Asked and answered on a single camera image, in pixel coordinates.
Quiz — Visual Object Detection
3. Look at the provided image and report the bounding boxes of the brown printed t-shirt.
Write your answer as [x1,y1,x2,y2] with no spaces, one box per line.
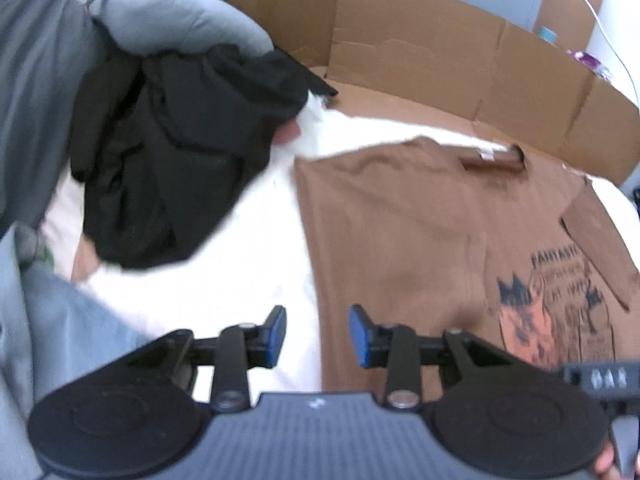
[292,137,640,396]

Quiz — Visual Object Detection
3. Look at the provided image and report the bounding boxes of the upright cardboard piece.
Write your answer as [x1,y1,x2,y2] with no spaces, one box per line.
[532,0,611,51]

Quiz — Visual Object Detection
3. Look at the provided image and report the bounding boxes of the grey neck pillow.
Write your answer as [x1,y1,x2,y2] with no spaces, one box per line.
[82,0,273,58]

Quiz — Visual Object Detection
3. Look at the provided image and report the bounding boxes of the cream bear print bed sheet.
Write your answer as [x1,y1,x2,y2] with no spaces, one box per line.
[40,92,640,406]

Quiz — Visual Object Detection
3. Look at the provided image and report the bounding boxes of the crumpled black garment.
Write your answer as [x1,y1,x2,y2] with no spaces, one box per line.
[70,45,338,271]

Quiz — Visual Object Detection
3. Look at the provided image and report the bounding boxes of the grey garment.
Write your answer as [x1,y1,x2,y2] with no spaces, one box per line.
[0,0,108,241]

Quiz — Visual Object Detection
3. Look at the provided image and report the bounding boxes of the flattened cardboard sheet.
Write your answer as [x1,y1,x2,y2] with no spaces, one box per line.
[185,0,640,186]

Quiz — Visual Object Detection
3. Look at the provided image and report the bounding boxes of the grey-blue garment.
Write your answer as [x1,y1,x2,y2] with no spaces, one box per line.
[0,220,166,480]

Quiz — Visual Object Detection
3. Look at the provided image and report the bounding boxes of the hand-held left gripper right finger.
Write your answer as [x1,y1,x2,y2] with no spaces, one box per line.
[348,304,506,411]

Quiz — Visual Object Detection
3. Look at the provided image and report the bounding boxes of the white power cable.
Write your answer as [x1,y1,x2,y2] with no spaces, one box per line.
[565,0,640,108]

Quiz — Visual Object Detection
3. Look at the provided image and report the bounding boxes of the person's right hand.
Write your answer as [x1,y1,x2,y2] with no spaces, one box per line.
[592,442,619,479]

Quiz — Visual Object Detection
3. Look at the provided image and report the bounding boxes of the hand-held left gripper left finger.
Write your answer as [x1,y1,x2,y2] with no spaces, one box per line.
[117,305,287,413]

